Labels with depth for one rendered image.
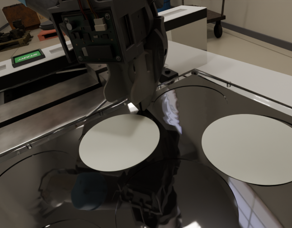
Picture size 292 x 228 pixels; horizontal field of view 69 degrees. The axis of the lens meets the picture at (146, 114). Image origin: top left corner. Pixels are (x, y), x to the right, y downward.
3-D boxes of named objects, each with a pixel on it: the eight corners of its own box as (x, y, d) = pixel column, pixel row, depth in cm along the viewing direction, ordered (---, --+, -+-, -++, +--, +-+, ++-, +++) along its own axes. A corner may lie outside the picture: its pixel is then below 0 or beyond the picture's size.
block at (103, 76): (134, 93, 39) (131, 78, 37) (118, 101, 38) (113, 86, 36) (116, 80, 45) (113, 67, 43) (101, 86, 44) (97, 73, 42)
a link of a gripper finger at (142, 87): (127, 130, 27) (107, 62, 22) (145, 104, 32) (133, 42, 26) (149, 134, 26) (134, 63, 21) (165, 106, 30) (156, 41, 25)
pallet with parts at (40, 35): (86, 24, 568) (82, 11, 549) (87, 30, 505) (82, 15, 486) (44, 34, 555) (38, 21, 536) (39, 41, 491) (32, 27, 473)
